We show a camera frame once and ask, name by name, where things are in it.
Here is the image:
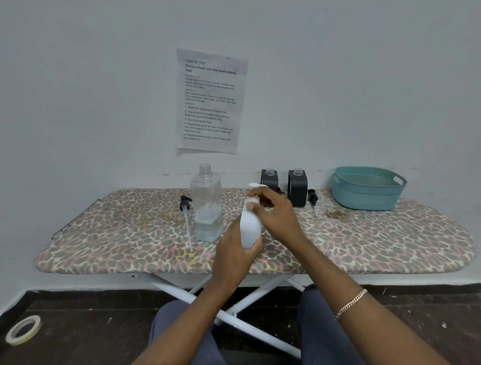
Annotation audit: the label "person's right hand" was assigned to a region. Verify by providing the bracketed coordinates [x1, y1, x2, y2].
[247, 187, 307, 251]

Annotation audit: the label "person's left hand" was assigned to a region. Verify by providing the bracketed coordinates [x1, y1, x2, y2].
[210, 220, 266, 291]

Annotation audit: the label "white pump bottle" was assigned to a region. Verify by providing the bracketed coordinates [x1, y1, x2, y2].
[239, 183, 269, 251]

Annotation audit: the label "person's right forearm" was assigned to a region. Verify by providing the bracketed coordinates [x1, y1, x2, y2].
[285, 238, 449, 365]

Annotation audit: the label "person's left forearm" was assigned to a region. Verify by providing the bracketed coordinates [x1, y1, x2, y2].
[131, 279, 246, 365]

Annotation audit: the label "black square bottle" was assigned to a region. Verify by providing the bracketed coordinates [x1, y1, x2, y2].
[288, 168, 309, 208]
[261, 168, 280, 195]

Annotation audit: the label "clear plastic bottle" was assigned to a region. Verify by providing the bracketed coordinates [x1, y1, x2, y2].
[190, 163, 223, 243]

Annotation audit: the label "black pump with long tube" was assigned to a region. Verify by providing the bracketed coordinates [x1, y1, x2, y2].
[179, 195, 194, 253]

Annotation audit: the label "white ironing board legs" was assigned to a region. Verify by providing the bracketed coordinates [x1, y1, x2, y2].
[138, 272, 307, 360]

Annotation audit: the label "teal plastic basket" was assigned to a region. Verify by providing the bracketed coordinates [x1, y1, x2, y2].
[332, 166, 408, 211]

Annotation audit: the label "person's right leg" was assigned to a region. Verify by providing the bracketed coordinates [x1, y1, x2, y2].
[298, 284, 366, 365]

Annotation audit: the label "person's leg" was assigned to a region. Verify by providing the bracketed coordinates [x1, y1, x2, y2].
[298, 284, 366, 365]
[148, 299, 227, 365]

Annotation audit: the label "printed paper sheet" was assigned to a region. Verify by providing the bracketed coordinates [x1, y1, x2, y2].
[177, 48, 249, 155]

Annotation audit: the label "person's left leg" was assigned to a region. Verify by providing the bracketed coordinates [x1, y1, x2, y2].
[148, 299, 227, 365]

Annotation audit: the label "leopard print ironing board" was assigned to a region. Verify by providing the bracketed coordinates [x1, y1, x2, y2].
[33, 188, 478, 276]

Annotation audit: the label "white tape roll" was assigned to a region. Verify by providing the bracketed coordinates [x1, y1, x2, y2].
[5, 315, 42, 347]

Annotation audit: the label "silver chain bracelet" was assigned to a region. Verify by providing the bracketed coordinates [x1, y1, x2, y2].
[335, 288, 368, 321]

